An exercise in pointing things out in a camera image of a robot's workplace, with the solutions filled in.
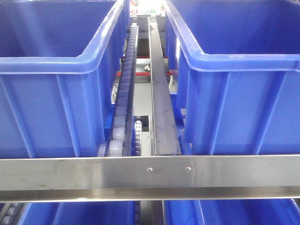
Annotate roller conveyor track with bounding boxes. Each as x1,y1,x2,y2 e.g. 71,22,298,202
97,22,139,157

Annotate blue bin right on shelf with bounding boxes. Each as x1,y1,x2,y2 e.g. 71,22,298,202
164,0,300,155

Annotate blue bin shelf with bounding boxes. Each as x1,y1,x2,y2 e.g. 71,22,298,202
164,199,300,225
18,201,138,225

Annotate blue bin lower shelf right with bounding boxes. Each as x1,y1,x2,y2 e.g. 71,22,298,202
164,199,300,225

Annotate blue bin lower shelf left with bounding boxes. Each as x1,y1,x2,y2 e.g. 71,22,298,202
18,201,138,225

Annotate blue bin left on shelf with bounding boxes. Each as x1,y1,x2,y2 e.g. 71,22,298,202
0,0,129,158

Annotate steel divider rail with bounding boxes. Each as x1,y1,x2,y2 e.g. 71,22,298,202
148,17,181,156

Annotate blue bin on shelf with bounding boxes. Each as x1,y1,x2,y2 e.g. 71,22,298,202
164,0,300,155
0,0,129,158

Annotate steel front rail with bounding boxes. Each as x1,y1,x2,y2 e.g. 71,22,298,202
0,155,300,202

